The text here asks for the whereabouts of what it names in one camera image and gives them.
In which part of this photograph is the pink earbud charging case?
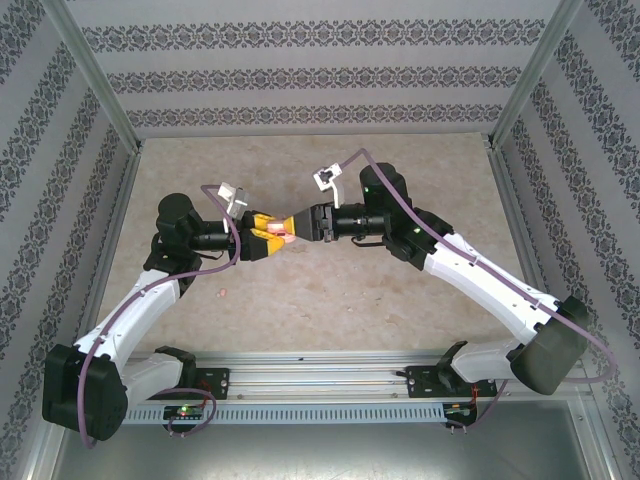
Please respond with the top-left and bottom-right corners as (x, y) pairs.
(266, 222), (298, 247)

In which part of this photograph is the steel sheet panel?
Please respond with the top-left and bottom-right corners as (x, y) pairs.
(47, 424), (616, 480)

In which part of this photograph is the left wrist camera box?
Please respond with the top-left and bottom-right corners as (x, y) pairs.
(217, 181), (252, 233)

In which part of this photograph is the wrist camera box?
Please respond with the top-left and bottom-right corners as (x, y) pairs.
(310, 162), (347, 210)
(217, 181), (252, 233)

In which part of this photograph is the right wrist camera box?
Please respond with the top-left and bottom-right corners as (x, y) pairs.
(310, 162), (347, 210)

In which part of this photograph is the aluminium table side rail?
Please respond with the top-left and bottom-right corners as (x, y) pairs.
(487, 144), (571, 361)
(67, 147), (144, 366)

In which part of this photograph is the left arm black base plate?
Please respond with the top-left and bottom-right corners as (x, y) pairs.
(192, 367), (232, 402)

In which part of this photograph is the aluminium mounting rail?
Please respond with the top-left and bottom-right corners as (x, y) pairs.
(47, 349), (594, 404)

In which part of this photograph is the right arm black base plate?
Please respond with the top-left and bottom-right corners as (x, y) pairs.
(405, 364), (501, 400)

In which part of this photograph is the aluminium frame post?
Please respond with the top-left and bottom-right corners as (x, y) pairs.
(487, 0), (586, 149)
(42, 0), (144, 151)

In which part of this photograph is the slotted grey cable duct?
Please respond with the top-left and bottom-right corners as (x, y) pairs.
(122, 402), (446, 426)

